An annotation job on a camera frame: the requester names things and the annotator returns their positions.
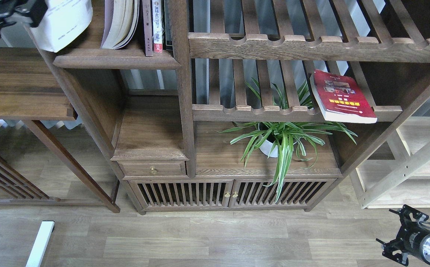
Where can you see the pale lavender cover book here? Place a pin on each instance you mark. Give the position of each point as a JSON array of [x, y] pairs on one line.
[[121, 17]]

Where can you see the yellow green cover book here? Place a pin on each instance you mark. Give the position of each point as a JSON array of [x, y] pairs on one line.
[[62, 23]]

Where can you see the white plant pot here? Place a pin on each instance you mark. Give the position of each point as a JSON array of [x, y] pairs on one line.
[[266, 146]]

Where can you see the dark wooden bookshelf cabinet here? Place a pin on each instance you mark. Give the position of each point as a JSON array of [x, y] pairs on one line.
[[237, 61]]

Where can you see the light wooden shelf unit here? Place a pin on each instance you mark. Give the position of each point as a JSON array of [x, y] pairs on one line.
[[398, 172]]

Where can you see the dark wooden side table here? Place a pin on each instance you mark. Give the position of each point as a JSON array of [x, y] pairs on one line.
[[29, 93]]

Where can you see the maroon upright book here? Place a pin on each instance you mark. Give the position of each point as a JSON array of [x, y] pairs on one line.
[[147, 26]]

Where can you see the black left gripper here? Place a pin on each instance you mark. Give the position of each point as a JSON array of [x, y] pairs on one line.
[[27, 11]]

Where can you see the red cover book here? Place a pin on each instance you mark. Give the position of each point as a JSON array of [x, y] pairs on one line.
[[340, 99]]

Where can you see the green spider plant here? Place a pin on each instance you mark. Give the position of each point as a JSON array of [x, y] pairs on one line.
[[288, 139]]

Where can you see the white metal bar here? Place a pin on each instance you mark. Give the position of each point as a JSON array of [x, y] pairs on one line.
[[40, 245]]

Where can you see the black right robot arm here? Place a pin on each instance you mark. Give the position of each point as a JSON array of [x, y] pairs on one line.
[[413, 237]]

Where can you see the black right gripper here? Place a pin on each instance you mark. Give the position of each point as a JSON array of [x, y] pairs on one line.
[[416, 237]]

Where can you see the dark upright book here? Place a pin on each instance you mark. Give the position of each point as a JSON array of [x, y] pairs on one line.
[[167, 28]]

